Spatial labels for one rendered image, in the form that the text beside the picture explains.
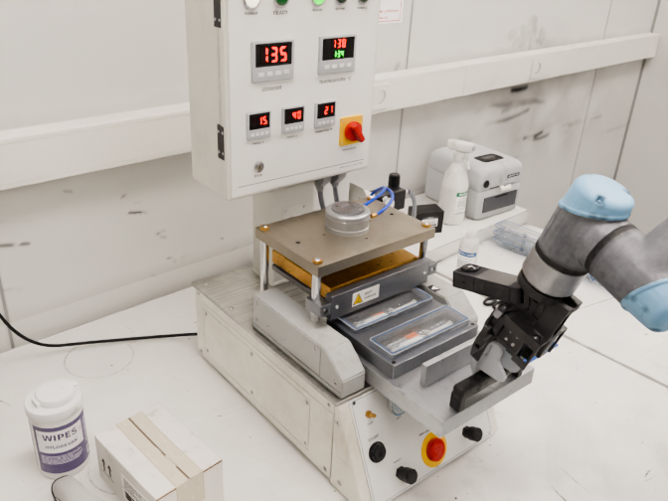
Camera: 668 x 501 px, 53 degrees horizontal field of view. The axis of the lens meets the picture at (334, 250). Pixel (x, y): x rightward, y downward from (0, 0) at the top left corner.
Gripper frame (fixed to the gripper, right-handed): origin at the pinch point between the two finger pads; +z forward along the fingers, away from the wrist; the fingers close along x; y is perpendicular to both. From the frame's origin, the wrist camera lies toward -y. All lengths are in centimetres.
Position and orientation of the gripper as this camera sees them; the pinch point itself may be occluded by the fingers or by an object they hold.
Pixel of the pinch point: (475, 364)
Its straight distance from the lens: 104.7
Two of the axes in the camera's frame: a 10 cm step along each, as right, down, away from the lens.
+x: 7.4, -2.6, 6.2
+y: 6.2, 6.2, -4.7
